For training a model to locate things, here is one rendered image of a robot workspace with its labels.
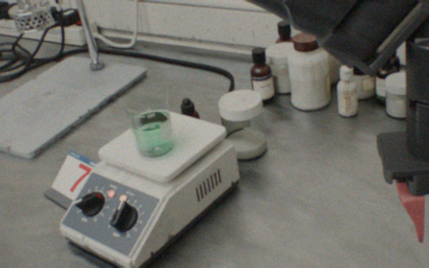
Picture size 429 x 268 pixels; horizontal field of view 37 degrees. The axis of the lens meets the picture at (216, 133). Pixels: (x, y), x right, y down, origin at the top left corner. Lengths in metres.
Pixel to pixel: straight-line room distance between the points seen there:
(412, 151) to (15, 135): 0.68
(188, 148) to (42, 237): 0.22
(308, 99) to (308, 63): 0.06
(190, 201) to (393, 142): 0.28
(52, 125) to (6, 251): 0.29
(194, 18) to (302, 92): 0.33
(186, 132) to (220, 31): 0.44
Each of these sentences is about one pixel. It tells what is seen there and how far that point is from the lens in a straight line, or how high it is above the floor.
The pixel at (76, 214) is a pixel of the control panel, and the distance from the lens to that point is 0.79.
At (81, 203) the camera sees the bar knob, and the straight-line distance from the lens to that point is 0.77.
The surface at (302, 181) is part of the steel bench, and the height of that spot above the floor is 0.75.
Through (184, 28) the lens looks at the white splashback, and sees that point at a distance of 1.25.
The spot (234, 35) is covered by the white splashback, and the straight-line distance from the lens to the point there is 1.19.
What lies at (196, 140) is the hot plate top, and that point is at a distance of 0.78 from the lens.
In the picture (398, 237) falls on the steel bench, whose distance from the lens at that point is 0.75.
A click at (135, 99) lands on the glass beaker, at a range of 0.76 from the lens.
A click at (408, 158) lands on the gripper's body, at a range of 0.57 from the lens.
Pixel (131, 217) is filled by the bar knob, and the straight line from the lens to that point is 0.74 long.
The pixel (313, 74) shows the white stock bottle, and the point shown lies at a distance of 0.96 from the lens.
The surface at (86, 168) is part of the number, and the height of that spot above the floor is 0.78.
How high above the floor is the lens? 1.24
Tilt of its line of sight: 31 degrees down
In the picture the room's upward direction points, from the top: 10 degrees counter-clockwise
